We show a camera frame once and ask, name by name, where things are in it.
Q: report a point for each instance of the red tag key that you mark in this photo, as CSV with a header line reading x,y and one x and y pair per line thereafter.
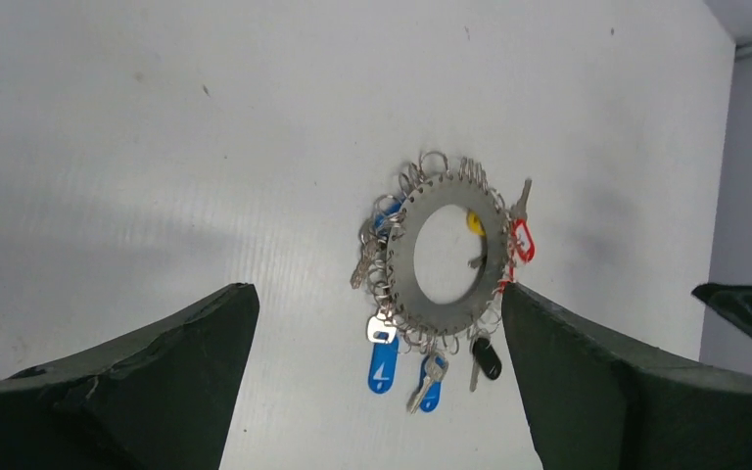
x,y
521,247

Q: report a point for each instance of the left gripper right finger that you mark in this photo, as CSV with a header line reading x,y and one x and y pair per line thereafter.
x,y
595,398

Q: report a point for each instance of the yellow tag key on disc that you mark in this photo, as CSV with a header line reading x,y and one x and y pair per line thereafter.
x,y
475,224

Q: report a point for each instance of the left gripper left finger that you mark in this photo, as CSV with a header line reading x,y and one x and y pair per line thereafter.
x,y
159,397

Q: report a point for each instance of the blue tag key on disc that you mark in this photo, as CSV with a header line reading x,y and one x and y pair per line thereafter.
x,y
427,396

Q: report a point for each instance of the black head key on disc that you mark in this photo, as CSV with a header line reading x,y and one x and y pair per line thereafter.
x,y
485,360

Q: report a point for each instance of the blue tag key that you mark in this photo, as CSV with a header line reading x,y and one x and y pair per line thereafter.
x,y
427,396
384,340

